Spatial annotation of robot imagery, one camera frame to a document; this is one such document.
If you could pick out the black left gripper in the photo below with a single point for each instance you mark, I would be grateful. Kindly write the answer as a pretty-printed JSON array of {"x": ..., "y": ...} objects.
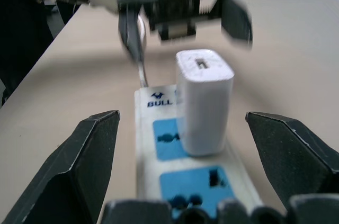
[{"x": 174, "y": 1}]

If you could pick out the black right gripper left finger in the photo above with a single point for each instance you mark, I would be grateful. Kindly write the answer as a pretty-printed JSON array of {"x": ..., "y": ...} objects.
[{"x": 66, "y": 171}]

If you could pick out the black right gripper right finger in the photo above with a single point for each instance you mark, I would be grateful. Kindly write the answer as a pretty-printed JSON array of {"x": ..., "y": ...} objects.
[{"x": 294, "y": 155}]

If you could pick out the white charger cube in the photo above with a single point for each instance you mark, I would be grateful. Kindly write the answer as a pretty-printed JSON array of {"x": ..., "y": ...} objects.
[{"x": 206, "y": 112}]

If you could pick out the white power strip blue sockets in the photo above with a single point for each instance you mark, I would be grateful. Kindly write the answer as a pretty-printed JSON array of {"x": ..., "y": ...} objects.
[{"x": 148, "y": 168}]

